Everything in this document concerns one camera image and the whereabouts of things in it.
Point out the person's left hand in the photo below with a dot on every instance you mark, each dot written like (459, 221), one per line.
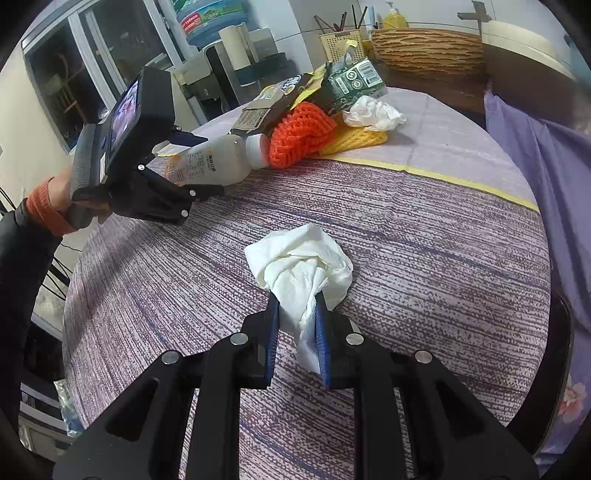
(59, 190)

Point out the small crumpled white tissue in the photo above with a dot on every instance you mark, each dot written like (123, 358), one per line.
(374, 113)

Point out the person's left forearm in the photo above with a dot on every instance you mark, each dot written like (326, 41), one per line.
(23, 249)

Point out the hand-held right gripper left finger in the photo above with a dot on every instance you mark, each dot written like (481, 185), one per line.
(273, 332)

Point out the purple floral cloth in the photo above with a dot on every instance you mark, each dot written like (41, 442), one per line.
(554, 184)

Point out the brown pot with white lid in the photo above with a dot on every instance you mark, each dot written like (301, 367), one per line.
(521, 50)

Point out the cream paper roll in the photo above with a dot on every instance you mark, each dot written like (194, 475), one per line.
(235, 44)

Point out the purple striped tablecloth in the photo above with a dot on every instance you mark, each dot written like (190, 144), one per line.
(415, 230)

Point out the white water dispenser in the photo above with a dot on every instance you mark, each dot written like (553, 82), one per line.
(207, 78)

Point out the white plastic bottle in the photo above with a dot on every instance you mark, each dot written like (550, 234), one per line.
(217, 157)

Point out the metal faucet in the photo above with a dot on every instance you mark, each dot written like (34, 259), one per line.
(475, 14)

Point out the wooden counter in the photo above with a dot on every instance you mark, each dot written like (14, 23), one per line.
(443, 90)

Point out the yellow soap pump bottle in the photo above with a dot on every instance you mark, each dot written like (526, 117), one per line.
(395, 18)

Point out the large white tissue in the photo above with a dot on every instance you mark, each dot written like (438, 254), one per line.
(295, 263)

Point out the orange foam fruit net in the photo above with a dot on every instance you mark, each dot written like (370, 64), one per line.
(300, 134)

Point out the wicker basket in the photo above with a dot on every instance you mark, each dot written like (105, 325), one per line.
(427, 50)

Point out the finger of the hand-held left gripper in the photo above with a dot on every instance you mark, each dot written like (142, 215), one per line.
(159, 198)
(187, 137)

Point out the dark teal round container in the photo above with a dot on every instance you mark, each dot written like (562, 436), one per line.
(268, 69)

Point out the brown snack bag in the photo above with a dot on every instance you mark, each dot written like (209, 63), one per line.
(258, 115)

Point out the yellow cloth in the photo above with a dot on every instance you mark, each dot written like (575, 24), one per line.
(355, 137)

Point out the blue water jug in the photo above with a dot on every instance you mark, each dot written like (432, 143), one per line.
(207, 21)

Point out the beige perforated utensil holder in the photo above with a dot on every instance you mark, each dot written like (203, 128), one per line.
(337, 48)

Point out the window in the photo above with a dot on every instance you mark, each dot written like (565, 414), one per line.
(78, 60)

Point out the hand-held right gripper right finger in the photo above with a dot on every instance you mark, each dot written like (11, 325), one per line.
(322, 341)

